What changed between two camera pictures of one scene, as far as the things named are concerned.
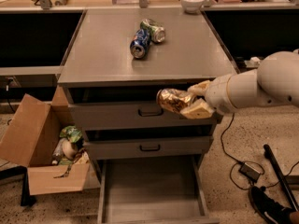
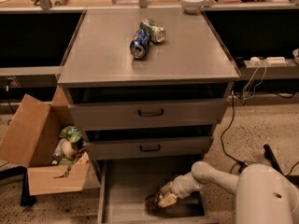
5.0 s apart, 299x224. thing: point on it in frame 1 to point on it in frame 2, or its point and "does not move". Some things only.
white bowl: (192, 2) does not move
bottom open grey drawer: (159, 190) does not move
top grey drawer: (129, 113) does not move
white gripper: (217, 93) to (179, 186)
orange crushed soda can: (174, 100) to (151, 202)
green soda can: (157, 33) does not move
